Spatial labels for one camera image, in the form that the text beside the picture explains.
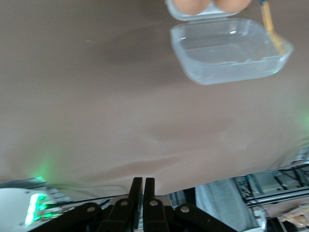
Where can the brown table cover sheet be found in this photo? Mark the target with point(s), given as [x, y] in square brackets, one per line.
[96, 108]

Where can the aluminium frame rack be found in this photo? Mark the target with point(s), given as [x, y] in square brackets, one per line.
[277, 193]

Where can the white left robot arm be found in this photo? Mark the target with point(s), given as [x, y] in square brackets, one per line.
[12, 207]

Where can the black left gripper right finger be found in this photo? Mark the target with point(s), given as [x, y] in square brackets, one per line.
[154, 212]

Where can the brown egg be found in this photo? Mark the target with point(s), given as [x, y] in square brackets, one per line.
[189, 6]
[231, 4]

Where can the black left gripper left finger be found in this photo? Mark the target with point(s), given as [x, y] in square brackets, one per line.
[130, 212]

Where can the clear plastic egg box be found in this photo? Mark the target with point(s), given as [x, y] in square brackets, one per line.
[229, 60]

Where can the grey fabric object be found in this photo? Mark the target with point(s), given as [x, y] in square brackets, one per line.
[222, 205]

